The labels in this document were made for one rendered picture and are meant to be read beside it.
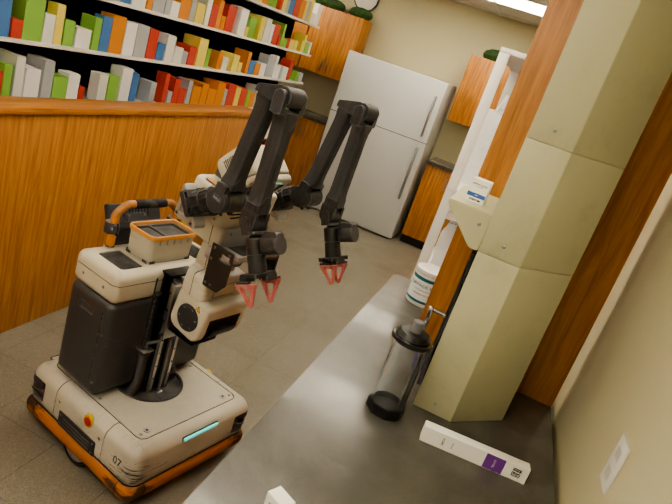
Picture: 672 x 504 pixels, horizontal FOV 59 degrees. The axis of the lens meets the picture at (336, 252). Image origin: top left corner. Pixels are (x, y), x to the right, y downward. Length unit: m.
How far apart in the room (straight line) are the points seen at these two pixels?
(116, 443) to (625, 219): 1.84
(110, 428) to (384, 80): 5.01
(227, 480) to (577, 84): 1.13
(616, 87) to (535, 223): 0.35
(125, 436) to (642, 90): 1.95
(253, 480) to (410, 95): 5.57
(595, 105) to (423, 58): 5.77
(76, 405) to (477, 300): 1.58
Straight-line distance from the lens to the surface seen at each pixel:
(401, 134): 6.52
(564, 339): 1.98
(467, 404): 1.70
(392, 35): 7.30
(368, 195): 6.65
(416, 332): 1.50
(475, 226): 1.51
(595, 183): 1.59
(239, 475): 1.26
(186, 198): 1.91
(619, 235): 1.90
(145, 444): 2.32
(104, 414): 2.42
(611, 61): 1.50
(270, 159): 1.71
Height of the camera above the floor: 1.76
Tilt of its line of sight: 18 degrees down
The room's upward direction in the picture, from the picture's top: 19 degrees clockwise
